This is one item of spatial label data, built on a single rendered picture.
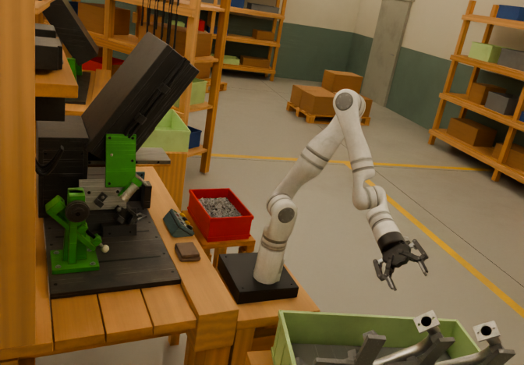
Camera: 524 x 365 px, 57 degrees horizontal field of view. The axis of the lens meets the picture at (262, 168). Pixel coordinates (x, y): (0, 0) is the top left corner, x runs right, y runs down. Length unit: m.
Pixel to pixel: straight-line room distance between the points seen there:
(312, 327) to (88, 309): 0.70
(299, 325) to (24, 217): 0.87
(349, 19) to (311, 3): 1.05
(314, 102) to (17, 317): 6.70
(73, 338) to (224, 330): 0.47
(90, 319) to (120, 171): 0.63
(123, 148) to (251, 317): 0.81
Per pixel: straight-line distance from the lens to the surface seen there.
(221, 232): 2.20
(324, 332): 1.66
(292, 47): 11.61
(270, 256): 1.73
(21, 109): 1.23
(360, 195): 1.53
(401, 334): 1.76
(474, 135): 7.58
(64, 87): 1.52
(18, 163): 1.27
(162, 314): 1.63
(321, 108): 7.88
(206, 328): 1.66
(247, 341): 1.77
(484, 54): 7.60
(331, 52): 12.00
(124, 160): 1.98
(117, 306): 1.66
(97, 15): 5.43
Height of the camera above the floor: 1.88
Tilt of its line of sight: 20 degrees down
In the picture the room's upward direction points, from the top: 10 degrees clockwise
